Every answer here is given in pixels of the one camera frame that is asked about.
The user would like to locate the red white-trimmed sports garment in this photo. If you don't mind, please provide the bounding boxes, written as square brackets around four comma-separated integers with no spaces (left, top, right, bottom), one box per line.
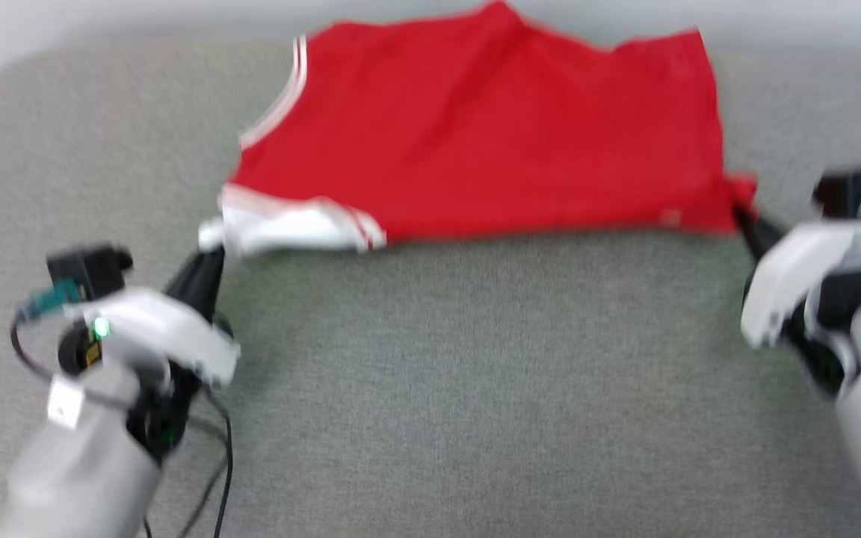
[197,0,759,259]

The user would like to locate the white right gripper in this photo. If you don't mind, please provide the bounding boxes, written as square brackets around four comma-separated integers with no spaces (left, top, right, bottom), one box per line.
[732,203,861,353]

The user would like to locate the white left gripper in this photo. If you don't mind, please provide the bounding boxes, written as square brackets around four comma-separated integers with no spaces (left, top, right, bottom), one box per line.
[63,248,241,388]

